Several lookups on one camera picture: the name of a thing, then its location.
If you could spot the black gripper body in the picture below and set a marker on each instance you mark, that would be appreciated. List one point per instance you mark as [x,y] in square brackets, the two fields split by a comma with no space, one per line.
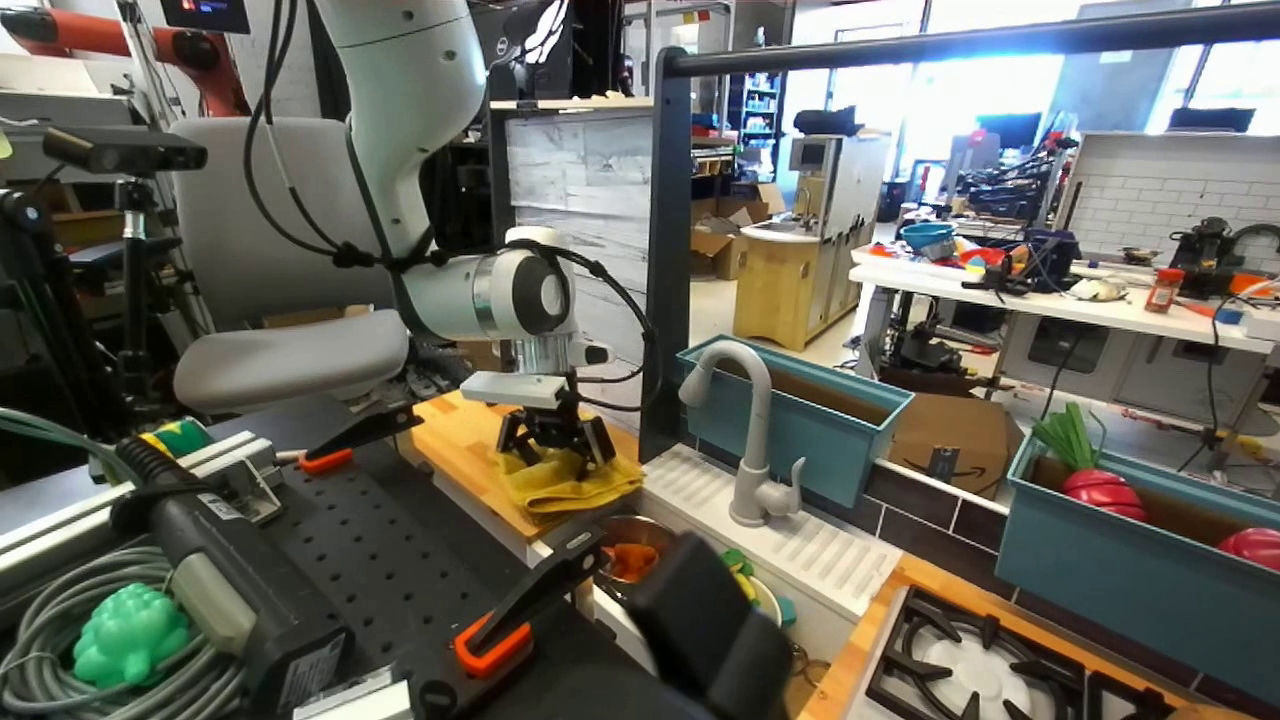
[554,424]

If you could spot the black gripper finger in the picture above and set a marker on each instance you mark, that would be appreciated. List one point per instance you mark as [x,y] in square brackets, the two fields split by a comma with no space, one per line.
[516,444]
[592,454]

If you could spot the yellow towel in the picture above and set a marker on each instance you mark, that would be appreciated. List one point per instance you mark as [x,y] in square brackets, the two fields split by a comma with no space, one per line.
[574,489]

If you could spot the orange plush toy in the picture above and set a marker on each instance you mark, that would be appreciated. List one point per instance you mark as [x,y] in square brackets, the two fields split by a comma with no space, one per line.
[629,560]

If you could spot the red robot arm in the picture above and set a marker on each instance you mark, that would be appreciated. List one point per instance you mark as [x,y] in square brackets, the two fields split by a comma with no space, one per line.
[133,42]

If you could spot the toy stove top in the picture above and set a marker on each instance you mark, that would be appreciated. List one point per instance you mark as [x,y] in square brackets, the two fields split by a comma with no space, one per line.
[985,663]

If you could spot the steel bowl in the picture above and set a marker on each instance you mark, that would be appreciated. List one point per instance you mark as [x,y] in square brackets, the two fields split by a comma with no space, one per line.
[626,526]

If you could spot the grey toy faucet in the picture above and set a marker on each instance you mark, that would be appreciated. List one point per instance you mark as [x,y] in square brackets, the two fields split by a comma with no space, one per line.
[758,424]

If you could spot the black perforated board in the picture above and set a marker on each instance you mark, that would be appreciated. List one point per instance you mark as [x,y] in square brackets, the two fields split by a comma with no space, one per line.
[385,560]

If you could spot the grey wood-plank panel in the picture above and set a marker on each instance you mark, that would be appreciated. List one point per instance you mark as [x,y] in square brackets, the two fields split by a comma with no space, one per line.
[574,242]

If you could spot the green yellow plush toy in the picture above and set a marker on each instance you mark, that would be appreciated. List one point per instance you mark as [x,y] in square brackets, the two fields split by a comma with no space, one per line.
[740,572]

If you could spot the green patterned bowl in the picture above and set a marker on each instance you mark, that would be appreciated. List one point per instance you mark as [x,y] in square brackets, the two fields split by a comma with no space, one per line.
[782,609]

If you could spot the cardboard box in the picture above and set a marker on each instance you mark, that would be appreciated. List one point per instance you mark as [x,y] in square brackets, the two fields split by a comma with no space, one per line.
[727,235]

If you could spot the wooden cabinet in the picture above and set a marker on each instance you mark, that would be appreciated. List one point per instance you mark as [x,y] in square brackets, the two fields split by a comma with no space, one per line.
[792,284]

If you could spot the grey office chair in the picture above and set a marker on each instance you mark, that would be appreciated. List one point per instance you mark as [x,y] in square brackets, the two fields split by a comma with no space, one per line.
[266,362]

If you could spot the green yellow sponge block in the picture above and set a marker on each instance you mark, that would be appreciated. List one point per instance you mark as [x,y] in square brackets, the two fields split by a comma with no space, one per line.
[182,437]

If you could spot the round brown board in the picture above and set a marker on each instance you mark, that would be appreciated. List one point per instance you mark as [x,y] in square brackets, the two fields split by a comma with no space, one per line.
[954,440]

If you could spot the black tripod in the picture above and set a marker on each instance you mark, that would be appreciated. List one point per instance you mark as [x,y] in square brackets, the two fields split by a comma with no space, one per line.
[142,293]

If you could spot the green rubber turtle toy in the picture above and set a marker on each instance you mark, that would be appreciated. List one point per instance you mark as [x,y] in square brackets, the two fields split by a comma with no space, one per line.
[129,636]

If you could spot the green toy vegetable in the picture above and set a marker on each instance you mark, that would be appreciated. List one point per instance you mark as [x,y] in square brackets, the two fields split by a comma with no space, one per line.
[1065,435]

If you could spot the white work table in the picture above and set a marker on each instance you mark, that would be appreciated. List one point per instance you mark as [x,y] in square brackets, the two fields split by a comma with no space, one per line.
[1065,302]

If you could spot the red toy vegetable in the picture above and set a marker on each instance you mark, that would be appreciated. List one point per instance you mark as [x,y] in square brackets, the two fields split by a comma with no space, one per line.
[1107,493]
[1253,544]

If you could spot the black metal frame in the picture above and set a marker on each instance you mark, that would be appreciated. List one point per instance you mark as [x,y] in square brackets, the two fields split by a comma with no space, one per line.
[667,267]

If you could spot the black clamp mount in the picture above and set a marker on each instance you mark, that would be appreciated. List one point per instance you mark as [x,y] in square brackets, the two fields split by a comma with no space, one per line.
[707,640]

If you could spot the aluminium rail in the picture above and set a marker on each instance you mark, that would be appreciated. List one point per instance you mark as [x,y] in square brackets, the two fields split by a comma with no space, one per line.
[83,502]

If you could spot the black bar camera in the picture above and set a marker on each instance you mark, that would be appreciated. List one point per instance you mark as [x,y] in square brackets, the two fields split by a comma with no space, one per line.
[122,149]

